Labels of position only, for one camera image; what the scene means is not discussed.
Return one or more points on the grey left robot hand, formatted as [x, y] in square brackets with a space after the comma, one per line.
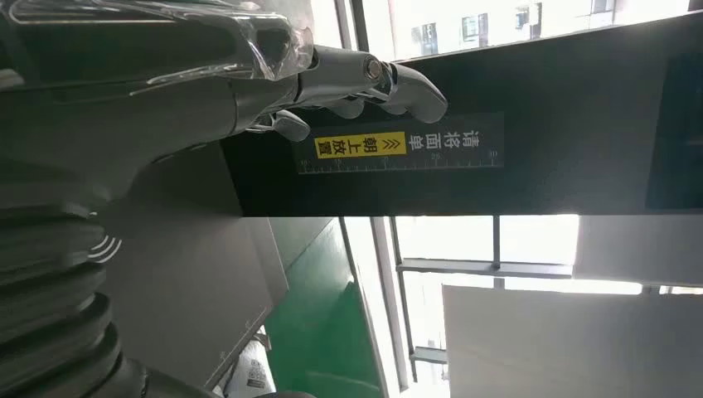
[110, 121]

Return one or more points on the small white labelled package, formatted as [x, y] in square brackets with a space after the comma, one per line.
[252, 374]

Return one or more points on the black inbound machine panel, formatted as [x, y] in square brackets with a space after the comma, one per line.
[549, 99]

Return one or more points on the grey metal cabinet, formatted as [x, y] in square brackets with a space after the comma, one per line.
[192, 274]

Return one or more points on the ribbed grey left arm sleeve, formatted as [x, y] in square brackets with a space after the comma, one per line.
[49, 307]

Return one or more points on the yellow black instruction label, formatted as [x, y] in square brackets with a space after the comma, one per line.
[401, 145]

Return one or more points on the white board panel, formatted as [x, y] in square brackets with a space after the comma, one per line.
[571, 346]

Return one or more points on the grey window frame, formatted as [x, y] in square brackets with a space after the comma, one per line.
[483, 267]

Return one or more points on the pale grey wall panel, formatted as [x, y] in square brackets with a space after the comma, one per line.
[640, 250]

